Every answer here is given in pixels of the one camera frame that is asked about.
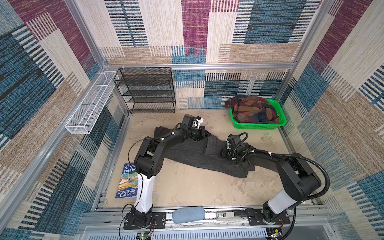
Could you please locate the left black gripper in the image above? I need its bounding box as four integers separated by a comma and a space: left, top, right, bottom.
187, 126, 212, 141

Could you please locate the grey pinstriped long sleeve shirt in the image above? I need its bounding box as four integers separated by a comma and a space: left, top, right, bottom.
165, 136, 255, 178

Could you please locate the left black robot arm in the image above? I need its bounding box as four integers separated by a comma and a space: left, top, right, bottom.
131, 115, 211, 226

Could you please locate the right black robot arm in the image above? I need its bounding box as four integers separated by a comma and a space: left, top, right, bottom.
222, 133, 322, 224

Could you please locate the plaid red shirt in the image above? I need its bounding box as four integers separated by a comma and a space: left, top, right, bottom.
225, 95, 280, 125

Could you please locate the green plastic basket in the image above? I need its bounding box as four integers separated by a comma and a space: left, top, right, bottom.
229, 99, 287, 130

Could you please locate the blue grey cloth pad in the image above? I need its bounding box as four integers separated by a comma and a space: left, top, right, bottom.
172, 206, 206, 224

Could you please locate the blue treehouse book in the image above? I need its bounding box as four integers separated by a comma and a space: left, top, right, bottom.
116, 163, 139, 199

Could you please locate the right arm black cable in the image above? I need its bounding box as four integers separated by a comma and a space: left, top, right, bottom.
232, 132, 331, 240

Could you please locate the black wire mesh shelf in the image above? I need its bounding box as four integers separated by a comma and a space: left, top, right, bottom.
115, 67, 176, 114

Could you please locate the white wire mesh tray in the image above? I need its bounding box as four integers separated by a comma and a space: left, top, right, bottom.
65, 72, 117, 135

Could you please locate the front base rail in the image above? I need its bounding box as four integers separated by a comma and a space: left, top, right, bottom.
75, 205, 342, 240

